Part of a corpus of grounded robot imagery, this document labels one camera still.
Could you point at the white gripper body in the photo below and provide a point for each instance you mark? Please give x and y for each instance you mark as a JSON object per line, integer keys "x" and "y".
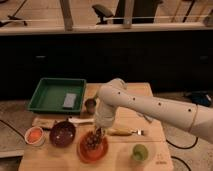
{"x": 104, "y": 116}

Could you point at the purple grape bunch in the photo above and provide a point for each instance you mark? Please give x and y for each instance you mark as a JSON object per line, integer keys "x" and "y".
{"x": 93, "y": 140}

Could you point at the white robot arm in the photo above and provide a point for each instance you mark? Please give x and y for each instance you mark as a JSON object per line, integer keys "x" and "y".
{"x": 194, "y": 119}

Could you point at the red bowl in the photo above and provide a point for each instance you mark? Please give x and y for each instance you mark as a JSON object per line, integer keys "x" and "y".
{"x": 91, "y": 156}

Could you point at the dark purple bowl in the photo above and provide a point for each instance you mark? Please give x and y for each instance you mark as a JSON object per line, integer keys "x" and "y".
{"x": 62, "y": 134}

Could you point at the grey sponge block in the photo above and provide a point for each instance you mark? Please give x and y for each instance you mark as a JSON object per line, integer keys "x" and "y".
{"x": 69, "y": 100}

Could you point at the green apple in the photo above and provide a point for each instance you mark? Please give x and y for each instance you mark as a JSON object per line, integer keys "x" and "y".
{"x": 140, "y": 152}

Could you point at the green plastic tray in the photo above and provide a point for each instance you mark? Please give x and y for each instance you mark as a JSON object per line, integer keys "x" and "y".
{"x": 50, "y": 94}

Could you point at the brown cloth piece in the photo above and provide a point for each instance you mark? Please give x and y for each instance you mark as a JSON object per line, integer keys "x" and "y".
{"x": 44, "y": 123}

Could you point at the white cup orange contents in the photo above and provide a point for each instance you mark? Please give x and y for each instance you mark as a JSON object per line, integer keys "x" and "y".
{"x": 34, "y": 136}

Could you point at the blue object on floor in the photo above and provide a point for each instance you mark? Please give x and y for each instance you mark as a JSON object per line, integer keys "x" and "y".
{"x": 200, "y": 98}

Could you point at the black office chair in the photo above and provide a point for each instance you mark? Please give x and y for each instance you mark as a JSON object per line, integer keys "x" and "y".
{"x": 103, "y": 13}

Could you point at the wooden handled fork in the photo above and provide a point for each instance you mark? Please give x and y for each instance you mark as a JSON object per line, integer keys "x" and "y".
{"x": 117, "y": 132}

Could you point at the white handled knife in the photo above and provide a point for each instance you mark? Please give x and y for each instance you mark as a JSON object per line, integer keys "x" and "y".
{"x": 80, "y": 121}

